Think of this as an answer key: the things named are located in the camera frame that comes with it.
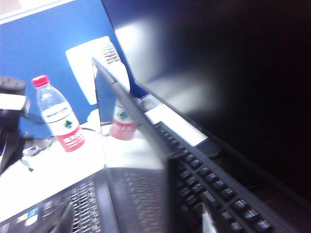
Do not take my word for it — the black desktop keyboard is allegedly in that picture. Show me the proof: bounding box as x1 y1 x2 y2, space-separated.
154 120 276 233

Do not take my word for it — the thin black desk cable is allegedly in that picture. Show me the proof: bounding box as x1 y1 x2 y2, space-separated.
79 125 102 134

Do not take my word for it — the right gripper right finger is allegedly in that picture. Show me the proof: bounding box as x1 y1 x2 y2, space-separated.
184 203 221 233

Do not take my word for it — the black ASUS monitor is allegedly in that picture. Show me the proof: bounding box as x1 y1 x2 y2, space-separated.
101 0 311 195

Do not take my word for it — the water bottle red label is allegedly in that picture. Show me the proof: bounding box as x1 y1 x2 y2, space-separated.
31 74 86 153

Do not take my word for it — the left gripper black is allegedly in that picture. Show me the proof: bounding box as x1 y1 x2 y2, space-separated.
0 109 32 175

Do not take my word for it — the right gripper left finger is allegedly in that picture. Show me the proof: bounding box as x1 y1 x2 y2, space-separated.
36 200 76 233

